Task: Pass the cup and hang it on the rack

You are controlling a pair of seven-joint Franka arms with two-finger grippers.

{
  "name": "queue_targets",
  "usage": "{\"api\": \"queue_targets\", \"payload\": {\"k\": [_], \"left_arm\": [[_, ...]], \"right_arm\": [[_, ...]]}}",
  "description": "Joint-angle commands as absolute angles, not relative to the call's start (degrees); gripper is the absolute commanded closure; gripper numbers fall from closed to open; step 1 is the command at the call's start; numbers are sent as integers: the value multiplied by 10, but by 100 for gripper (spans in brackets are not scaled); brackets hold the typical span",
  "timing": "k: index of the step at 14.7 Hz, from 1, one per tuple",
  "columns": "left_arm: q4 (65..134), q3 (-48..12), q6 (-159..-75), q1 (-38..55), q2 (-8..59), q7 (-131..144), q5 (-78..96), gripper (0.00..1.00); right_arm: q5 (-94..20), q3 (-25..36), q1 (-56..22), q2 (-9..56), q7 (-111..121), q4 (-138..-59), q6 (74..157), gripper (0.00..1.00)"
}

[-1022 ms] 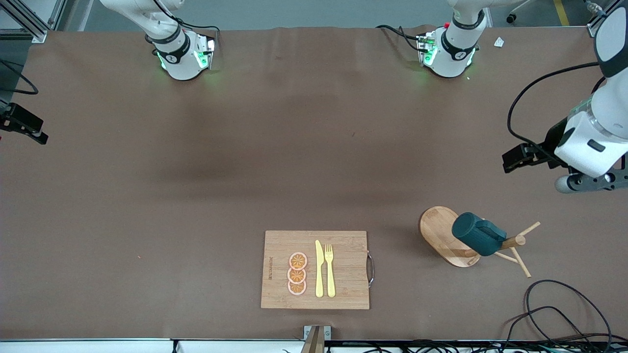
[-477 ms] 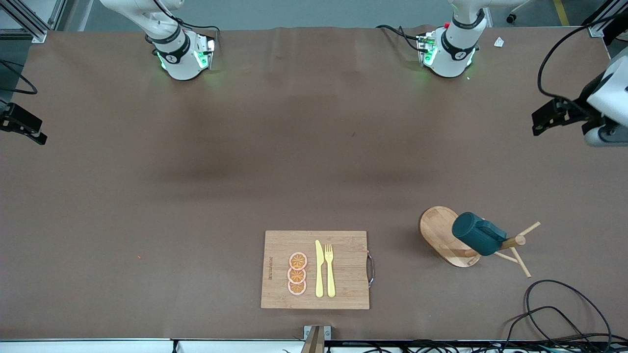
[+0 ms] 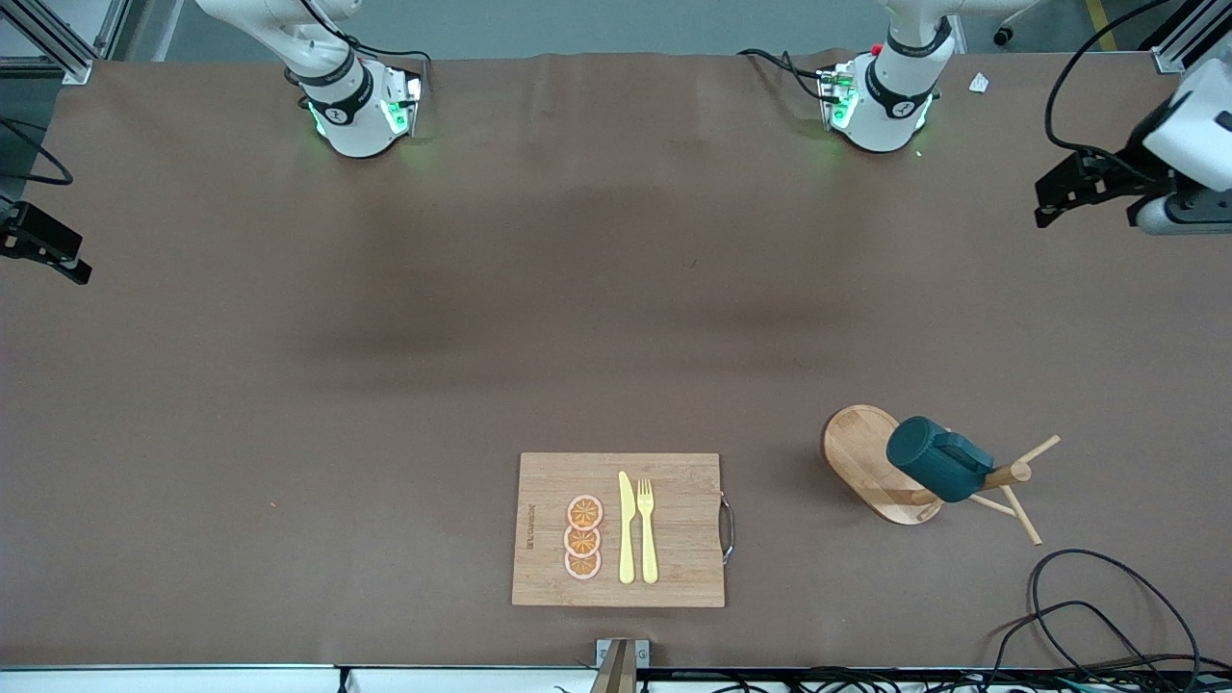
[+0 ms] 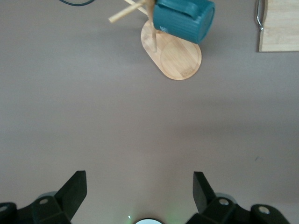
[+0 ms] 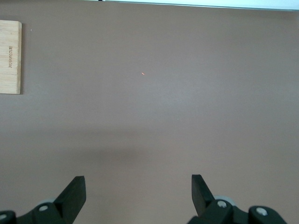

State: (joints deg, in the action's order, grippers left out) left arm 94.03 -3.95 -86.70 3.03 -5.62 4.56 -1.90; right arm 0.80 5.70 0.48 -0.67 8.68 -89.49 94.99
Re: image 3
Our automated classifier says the yellow plastic fork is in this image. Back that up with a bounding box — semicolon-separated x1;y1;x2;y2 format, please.
636;478;660;585

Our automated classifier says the brown table mat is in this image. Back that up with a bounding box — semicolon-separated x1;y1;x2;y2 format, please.
0;50;1232;670

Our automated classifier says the yellow plastic knife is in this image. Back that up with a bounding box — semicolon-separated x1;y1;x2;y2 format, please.
617;471;637;585

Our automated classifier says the wooden cutting board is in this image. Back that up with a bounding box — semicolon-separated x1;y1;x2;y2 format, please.
511;452;735;609

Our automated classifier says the office chair caster leg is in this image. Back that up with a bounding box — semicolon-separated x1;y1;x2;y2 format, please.
991;0;1045;47

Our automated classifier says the black base cable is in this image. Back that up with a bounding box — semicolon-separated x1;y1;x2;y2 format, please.
738;48;831;99
292;0;431;92

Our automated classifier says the black cable bundle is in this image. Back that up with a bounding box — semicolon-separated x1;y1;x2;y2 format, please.
640;666;1232;693

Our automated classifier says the aluminium frame profile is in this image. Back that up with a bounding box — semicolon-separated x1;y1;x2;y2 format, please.
0;0;131;86
1150;0;1232;75

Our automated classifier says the wooden cup rack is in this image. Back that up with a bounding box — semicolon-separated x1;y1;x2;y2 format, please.
823;404;1062;547

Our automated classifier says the dark green cup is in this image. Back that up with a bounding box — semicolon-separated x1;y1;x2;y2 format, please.
885;416;995;504

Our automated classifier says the black looped cable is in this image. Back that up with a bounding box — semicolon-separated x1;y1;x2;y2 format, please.
1028;549;1204;686
984;601;1170;686

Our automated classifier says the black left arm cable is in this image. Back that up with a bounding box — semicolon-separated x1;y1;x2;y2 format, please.
1043;0;1170;179

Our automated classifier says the camera mount post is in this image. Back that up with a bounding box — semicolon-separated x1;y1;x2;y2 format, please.
589;637;652;693

